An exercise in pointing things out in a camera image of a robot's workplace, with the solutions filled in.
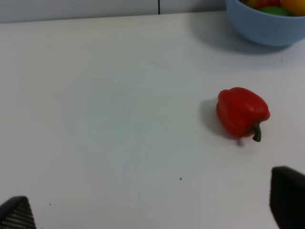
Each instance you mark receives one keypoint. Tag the orange mango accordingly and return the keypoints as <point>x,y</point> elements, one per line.
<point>294,7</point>

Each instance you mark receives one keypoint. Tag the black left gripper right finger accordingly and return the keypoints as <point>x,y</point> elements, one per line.
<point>287,198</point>

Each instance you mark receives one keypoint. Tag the red bell pepper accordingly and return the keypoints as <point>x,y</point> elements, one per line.
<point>241,112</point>

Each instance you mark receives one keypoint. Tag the blue bowl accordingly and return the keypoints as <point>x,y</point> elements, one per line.
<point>263,28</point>

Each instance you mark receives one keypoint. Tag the green lime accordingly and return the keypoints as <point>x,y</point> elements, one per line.
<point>279,11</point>

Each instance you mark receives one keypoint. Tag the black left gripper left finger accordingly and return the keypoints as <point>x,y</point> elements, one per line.
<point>16,213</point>

